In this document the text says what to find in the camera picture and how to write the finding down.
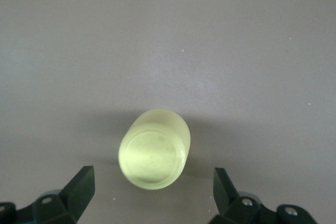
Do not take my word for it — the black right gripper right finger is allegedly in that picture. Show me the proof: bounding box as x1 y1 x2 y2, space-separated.
211 167 320 224

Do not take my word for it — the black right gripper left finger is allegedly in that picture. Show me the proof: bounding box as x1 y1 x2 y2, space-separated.
0 165 96 224

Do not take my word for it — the yellow plastic cup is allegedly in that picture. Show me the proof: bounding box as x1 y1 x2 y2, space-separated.
118 108 192 190

